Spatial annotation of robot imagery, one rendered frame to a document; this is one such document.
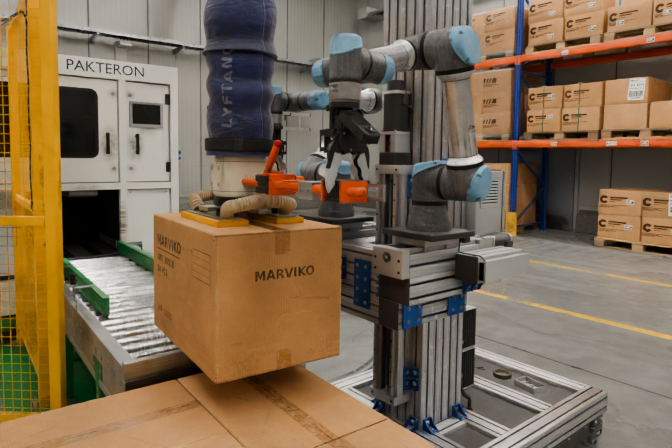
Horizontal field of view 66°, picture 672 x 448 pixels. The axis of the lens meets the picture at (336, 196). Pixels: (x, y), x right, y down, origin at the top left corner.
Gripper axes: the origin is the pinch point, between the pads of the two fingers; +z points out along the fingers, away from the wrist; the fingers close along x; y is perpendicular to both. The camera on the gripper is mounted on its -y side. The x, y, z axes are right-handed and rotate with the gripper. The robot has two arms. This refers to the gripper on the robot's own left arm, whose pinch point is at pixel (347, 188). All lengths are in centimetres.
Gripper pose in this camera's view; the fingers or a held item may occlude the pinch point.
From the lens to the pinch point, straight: 120.6
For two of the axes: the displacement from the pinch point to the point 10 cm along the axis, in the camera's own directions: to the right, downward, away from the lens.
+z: -0.2, 10.0, 0.6
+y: -5.6, -0.6, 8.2
